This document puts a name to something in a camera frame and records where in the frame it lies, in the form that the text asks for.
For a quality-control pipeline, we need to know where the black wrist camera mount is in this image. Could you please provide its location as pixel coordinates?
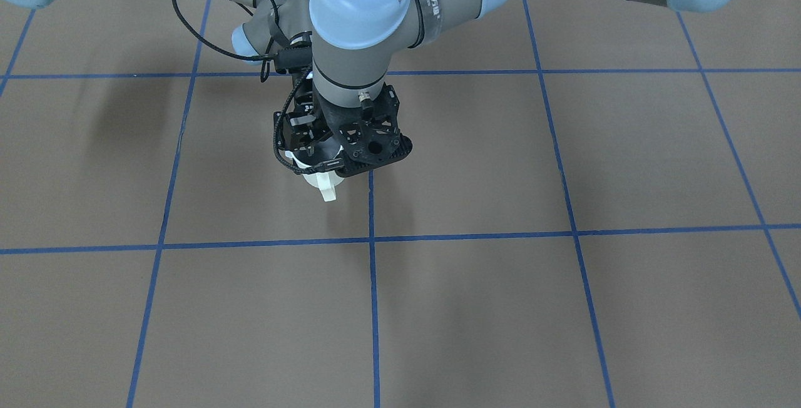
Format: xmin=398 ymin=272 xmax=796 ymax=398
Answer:
xmin=313 ymin=84 xmax=413 ymax=178

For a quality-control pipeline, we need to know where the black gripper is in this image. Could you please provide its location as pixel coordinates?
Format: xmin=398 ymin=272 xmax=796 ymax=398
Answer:
xmin=275 ymin=48 xmax=323 ymax=151

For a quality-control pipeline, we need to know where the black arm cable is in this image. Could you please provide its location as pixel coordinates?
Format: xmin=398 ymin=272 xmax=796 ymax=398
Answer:
xmin=171 ymin=0 xmax=295 ymax=80
xmin=272 ymin=67 xmax=344 ymax=175

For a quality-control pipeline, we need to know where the white ribbed mug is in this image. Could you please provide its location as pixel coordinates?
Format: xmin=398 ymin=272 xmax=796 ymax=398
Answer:
xmin=284 ymin=137 xmax=344 ymax=202

